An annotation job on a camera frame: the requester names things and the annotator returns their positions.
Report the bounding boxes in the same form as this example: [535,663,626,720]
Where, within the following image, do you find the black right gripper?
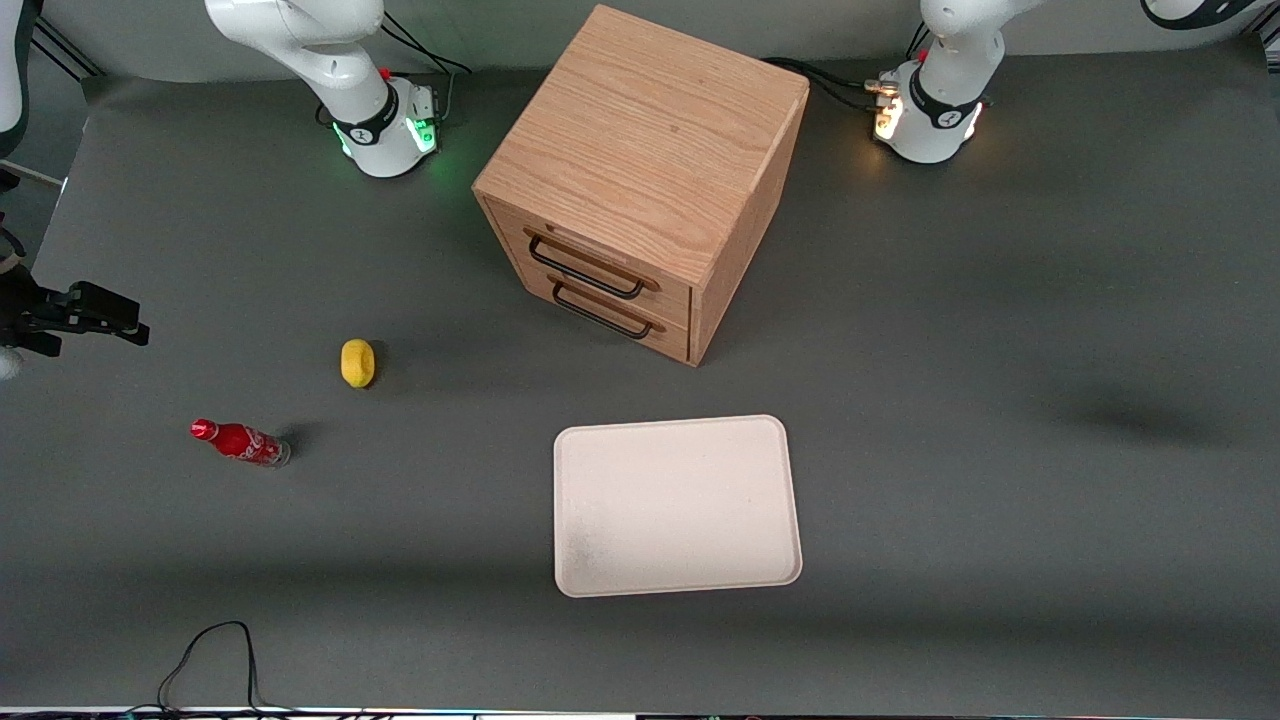
[0,265,151,358]

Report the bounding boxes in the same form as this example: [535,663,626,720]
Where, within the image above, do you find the beige plastic tray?
[553,414,804,599]

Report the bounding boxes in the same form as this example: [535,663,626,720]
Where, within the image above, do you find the red cola bottle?
[190,418,292,469]

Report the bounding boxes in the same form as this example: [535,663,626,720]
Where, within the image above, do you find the yellow lemon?
[340,339,377,389]

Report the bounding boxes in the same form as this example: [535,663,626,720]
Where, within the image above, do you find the oak wooden drawer cabinet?
[472,4,811,368]

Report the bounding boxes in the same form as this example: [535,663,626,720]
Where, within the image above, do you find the thin black looped cable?
[128,621,301,714]

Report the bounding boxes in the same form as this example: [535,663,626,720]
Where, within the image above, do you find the black right base cables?
[378,10,474,128]

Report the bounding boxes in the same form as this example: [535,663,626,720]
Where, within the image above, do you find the black base cables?
[764,56,898,114]
[378,10,474,128]

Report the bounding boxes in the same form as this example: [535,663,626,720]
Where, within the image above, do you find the black wire drawer handle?
[551,281,653,341]
[528,233,646,301]

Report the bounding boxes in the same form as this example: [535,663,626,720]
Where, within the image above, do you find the black left base cables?
[764,56,898,114]

